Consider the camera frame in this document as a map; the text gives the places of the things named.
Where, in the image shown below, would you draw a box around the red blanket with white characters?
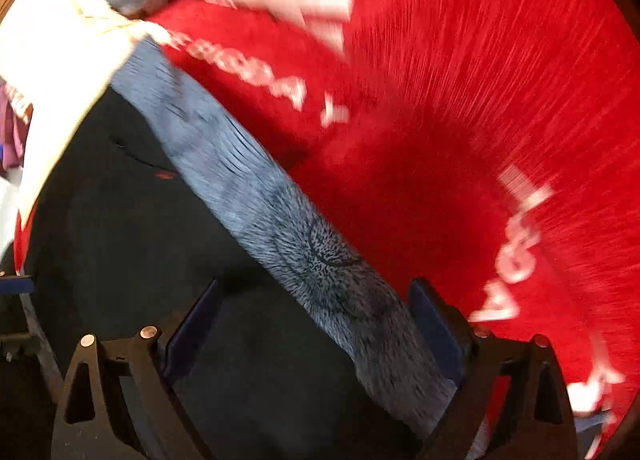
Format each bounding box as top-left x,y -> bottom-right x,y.
12,0 -> 640,456

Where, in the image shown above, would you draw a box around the black pants with grey lining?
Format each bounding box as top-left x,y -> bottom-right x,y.
26,40 -> 456,459

